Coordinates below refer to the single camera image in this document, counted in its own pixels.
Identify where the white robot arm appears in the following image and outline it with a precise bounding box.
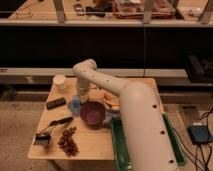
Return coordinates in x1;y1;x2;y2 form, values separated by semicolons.
73;59;178;171

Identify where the purple bowl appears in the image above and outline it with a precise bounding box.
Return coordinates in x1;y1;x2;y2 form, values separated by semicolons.
80;101;105;125

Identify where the black rectangular block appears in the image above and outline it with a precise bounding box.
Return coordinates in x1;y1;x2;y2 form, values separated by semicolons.
46;97;66;110

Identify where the white paper cup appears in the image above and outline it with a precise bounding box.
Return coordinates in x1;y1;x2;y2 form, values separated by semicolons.
53;74;67;91

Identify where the tan bread toy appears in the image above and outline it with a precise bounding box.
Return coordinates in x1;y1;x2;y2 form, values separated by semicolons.
103;92;119;110

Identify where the grey-blue cloth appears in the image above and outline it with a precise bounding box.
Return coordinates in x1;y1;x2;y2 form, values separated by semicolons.
103;109;120;126

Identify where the wooden table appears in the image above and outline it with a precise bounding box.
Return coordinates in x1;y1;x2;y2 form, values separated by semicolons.
27;77;160;160

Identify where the bunch of dark grapes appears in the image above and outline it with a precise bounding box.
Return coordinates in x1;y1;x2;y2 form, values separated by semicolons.
58;127;79;156

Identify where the green plastic tray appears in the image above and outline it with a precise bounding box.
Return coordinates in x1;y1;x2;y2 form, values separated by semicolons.
110;113;186;171

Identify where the blue-black foot pedal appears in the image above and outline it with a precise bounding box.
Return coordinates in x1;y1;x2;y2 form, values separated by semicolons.
187;125;213;144

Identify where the black handled spatula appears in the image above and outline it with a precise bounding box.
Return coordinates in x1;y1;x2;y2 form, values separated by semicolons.
38;117;74;133

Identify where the black cable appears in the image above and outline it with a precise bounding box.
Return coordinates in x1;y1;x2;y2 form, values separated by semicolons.
173;106;213;171

